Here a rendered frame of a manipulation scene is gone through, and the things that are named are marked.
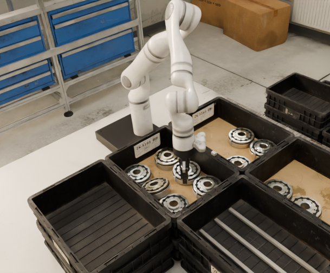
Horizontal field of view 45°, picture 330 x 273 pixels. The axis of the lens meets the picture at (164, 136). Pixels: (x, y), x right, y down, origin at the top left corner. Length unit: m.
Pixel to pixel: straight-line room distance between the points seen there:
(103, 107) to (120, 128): 1.61
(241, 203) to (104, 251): 0.48
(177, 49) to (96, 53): 2.18
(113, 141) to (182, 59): 0.68
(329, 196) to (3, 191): 1.28
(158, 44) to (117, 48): 2.07
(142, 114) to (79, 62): 1.69
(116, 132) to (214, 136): 0.48
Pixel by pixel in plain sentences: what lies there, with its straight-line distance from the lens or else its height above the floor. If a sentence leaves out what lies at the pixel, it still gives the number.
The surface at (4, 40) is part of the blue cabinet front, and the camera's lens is 3.07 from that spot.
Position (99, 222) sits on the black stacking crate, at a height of 0.83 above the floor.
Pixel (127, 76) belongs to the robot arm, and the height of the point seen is 1.07.
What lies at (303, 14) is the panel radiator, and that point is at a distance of 4.53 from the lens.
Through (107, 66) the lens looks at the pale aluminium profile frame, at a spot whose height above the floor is 0.30.
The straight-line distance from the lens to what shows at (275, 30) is 4.36.
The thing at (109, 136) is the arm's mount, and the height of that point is 0.75.
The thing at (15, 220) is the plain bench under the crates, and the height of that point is 0.70.
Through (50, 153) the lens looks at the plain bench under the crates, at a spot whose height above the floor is 0.70.
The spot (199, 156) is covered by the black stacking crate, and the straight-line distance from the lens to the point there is 1.47.
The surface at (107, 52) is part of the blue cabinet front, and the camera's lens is 3.49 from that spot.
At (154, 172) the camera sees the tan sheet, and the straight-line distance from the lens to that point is 1.51.
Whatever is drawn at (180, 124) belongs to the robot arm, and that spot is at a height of 1.11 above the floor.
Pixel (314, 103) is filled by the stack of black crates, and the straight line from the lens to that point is 2.58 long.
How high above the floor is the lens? 1.84
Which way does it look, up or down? 37 degrees down
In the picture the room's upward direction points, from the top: 5 degrees counter-clockwise
